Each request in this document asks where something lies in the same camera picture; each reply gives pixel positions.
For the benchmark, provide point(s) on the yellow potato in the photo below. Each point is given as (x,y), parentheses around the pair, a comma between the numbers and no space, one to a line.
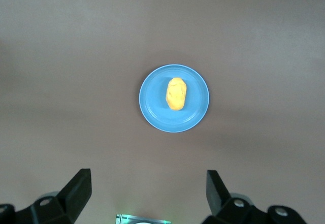
(176,94)

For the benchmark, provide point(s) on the blue round plate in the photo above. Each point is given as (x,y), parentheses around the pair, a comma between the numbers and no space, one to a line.
(152,102)

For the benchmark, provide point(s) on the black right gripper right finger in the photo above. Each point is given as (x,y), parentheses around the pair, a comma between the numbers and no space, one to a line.
(221,203)

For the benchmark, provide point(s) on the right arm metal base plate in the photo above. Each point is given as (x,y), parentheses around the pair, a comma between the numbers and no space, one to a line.
(132,219)

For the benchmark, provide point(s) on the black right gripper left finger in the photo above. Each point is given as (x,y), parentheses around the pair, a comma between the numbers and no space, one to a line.
(68,198)

